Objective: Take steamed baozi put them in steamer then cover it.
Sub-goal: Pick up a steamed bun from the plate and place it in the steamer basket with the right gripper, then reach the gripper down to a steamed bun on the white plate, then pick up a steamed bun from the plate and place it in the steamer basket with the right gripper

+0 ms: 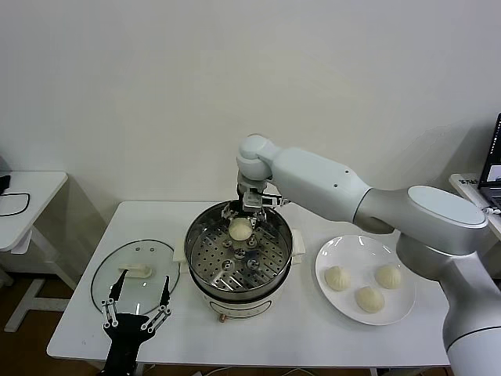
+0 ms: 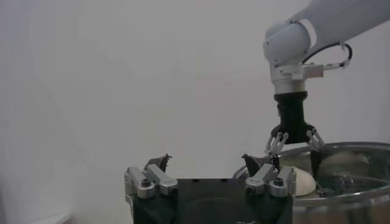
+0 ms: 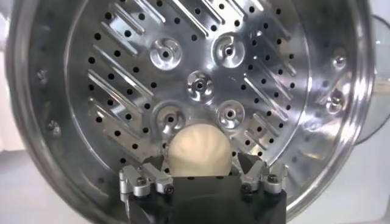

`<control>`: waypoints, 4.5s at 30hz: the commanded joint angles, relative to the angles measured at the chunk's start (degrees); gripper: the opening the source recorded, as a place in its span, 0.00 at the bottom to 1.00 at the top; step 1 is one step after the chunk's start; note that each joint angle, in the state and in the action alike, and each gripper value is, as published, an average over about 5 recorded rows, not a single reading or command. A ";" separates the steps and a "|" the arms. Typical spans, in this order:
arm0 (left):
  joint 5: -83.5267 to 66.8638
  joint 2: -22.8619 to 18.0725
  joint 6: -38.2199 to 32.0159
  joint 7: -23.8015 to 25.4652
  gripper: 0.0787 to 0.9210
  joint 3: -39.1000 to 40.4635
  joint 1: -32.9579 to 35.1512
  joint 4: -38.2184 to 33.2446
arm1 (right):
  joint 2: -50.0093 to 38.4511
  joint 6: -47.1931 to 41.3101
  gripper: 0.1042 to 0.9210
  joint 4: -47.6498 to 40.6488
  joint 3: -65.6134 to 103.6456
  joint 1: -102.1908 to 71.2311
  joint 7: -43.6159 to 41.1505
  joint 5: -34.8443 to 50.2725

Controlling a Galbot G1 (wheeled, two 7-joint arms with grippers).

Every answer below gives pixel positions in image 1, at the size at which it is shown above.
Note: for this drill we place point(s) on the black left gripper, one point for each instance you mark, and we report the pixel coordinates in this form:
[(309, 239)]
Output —
[(123, 337)]

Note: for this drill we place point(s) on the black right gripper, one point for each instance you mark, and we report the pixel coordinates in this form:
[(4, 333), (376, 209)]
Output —
[(239, 197)]

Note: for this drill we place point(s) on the white steamed baozi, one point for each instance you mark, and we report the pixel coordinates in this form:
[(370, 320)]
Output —
[(370, 299), (388, 276), (239, 230), (337, 279)]

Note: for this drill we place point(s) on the round glass lid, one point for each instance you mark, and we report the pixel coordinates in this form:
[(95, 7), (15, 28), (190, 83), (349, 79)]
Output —
[(137, 254)]

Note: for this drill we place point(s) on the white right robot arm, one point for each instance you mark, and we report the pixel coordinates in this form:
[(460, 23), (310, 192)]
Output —
[(321, 176)]

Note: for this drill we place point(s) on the steel steamer basket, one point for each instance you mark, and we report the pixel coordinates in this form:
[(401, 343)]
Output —
[(219, 254)]

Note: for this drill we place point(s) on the white round plate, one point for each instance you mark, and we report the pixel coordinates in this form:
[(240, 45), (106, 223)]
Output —
[(352, 250)]

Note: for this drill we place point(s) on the small black device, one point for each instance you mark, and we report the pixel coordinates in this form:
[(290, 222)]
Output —
[(4, 184)]

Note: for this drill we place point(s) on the open laptop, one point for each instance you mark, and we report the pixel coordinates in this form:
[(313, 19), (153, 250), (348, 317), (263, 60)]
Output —
[(491, 172)]

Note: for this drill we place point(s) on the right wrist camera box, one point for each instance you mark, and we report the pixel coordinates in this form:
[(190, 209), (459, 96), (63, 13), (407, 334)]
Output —
[(270, 201)]

